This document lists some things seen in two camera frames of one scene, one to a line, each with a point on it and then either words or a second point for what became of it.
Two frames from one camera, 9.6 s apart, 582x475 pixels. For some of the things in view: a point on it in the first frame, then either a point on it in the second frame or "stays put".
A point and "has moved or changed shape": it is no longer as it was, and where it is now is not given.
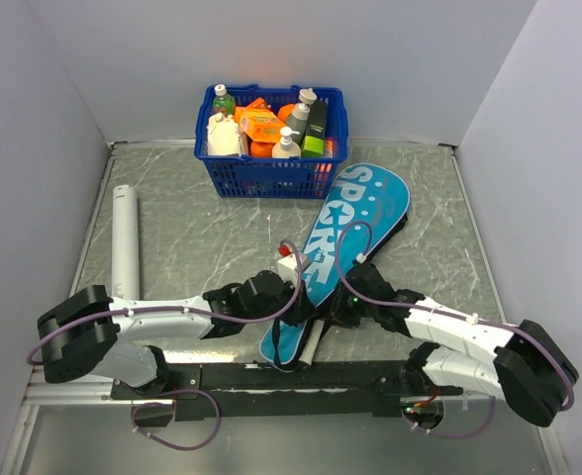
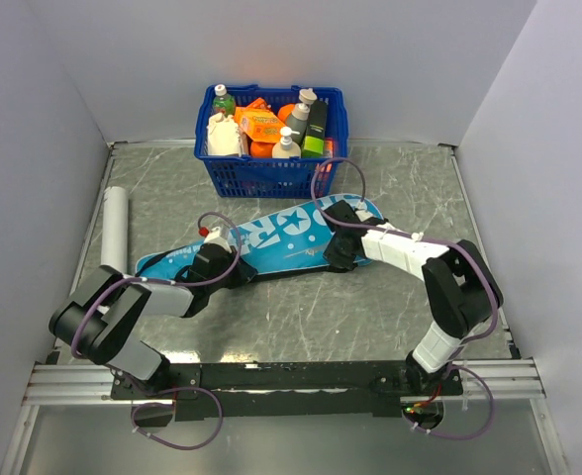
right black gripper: (339, 307) to (338, 252)
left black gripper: (300, 307) to (233, 269)
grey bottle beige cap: (297, 121) stays put
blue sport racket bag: (367, 205) to (300, 237)
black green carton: (314, 135) stays put
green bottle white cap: (222, 102) stays put
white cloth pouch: (223, 136) stays put
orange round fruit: (261, 149) stays put
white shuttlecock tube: (125, 241) has moved or changed shape
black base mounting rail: (278, 390) stays put
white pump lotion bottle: (286, 147) stays put
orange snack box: (259, 122) stays put
